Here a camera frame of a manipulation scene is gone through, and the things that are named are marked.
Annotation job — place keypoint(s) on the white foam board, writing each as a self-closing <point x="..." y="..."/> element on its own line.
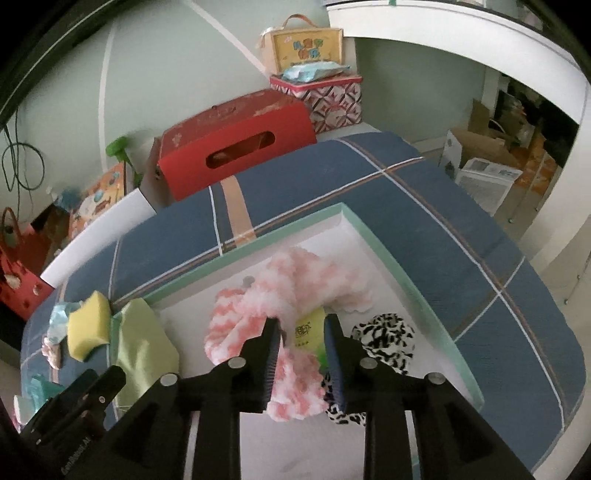
<point x="101" y="230"/>

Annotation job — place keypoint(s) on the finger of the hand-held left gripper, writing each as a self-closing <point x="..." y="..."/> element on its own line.
<point x="101" y="387"/>
<point x="76" y="387"/>

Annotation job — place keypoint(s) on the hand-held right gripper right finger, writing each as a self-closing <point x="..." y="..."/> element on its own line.
<point x="334" y="360"/>

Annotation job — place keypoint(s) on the pink white knitted cloth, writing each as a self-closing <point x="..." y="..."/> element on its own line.
<point x="295" y="281"/>

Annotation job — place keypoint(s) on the yellow sponge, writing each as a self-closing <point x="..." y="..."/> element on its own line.
<point x="87" y="323"/>

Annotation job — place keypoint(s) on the blue face mask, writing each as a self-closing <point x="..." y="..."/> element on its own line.
<point x="60" y="321"/>

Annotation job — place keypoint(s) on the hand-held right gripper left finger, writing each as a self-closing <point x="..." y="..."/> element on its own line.
<point x="274" y="350"/>

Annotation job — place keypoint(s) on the red felt tote bag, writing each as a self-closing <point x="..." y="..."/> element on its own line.
<point x="21" y="277"/>

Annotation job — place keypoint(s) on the green dumbbell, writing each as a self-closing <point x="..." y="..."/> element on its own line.
<point x="117" y="147"/>

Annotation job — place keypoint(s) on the brown cardboard box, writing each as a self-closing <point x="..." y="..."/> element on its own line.
<point x="489" y="143"/>

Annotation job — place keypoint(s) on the orange toy box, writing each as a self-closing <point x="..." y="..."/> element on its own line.
<point x="99" y="198"/>

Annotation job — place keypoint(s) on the red cardboard box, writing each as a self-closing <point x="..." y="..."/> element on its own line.
<point x="231" y="134"/>

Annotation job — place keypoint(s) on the red patterned tin box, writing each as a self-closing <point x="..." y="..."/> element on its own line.
<point x="332" y="101"/>

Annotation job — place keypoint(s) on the white tray box green rim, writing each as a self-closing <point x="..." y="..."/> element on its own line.
<point x="369" y="258"/>

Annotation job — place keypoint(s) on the light green cloth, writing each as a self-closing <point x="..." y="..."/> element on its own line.
<point x="145" y="341"/>

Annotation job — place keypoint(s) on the teal pouch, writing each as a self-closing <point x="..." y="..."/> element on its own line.
<point x="44" y="387"/>

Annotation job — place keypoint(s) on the white labelled box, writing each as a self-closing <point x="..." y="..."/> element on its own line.
<point x="485" y="184"/>

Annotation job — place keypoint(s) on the light blue wipes packet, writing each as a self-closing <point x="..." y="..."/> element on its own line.
<point x="314" y="71"/>

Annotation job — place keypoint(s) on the leopard print scrunchie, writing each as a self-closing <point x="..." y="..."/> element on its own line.
<point x="383" y="337"/>

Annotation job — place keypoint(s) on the green tissue packet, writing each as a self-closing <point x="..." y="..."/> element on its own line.
<point x="307" y="334"/>

